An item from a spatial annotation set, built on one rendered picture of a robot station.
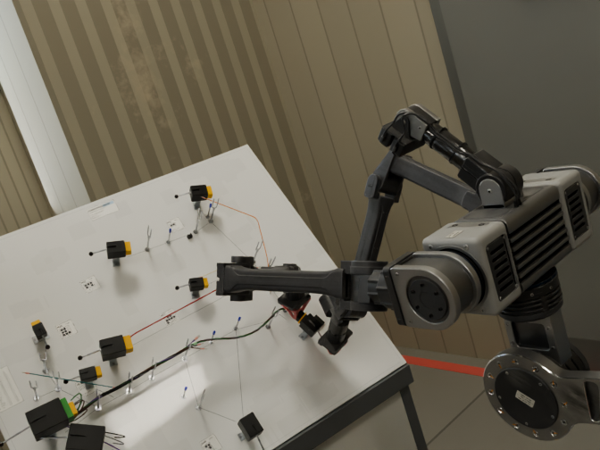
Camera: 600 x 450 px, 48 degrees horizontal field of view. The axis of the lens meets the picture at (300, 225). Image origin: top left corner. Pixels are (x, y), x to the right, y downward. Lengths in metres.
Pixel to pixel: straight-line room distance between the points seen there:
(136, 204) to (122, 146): 1.39
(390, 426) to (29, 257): 1.31
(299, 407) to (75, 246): 0.89
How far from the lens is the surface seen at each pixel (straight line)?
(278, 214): 2.45
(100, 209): 2.38
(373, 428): 2.34
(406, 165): 1.89
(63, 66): 3.72
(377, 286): 1.28
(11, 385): 2.13
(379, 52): 3.76
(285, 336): 2.23
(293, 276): 1.44
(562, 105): 3.19
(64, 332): 2.17
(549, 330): 1.45
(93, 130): 3.71
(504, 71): 3.29
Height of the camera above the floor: 1.89
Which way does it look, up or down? 12 degrees down
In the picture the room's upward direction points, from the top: 18 degrees counter-clockwise
